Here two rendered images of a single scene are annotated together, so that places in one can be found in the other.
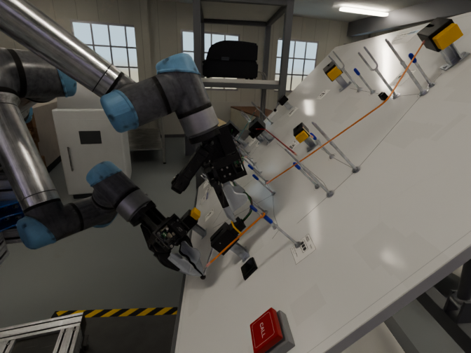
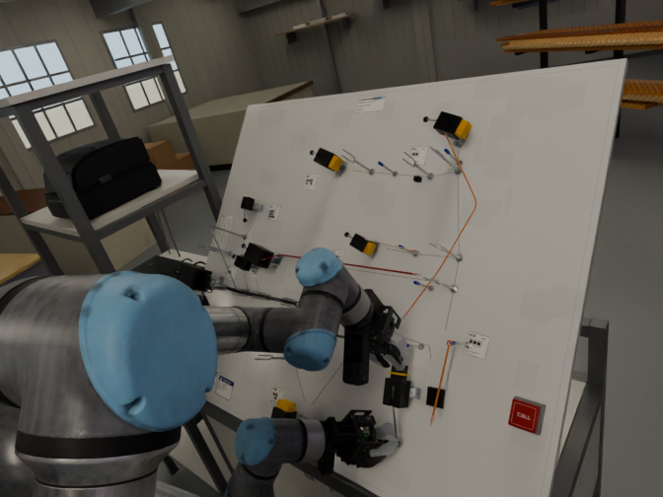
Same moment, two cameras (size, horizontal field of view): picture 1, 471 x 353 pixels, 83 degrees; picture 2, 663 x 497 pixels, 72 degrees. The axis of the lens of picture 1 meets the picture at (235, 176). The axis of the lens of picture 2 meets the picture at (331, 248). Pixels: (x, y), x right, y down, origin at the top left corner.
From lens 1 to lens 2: 0.66 m
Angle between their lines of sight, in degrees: 37
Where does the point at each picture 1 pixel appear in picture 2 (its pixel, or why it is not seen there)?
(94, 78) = (237, 335)
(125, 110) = (331, 343)
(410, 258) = (564, 302)
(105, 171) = (267, 431)
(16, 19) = not seen: hidden behind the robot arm
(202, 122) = (365, 302)
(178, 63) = (335, 264)
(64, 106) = not seen: outside the picture
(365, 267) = (543, 324)
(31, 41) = not seen: hidden behind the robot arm
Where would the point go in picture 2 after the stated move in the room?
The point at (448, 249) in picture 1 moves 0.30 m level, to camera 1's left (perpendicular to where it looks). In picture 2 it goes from (580, 284) to (513, 385)
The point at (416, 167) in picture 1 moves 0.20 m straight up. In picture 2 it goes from (512, 239) to (506, 149)
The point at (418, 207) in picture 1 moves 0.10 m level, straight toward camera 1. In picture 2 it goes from (540, 267) to (571, 292)
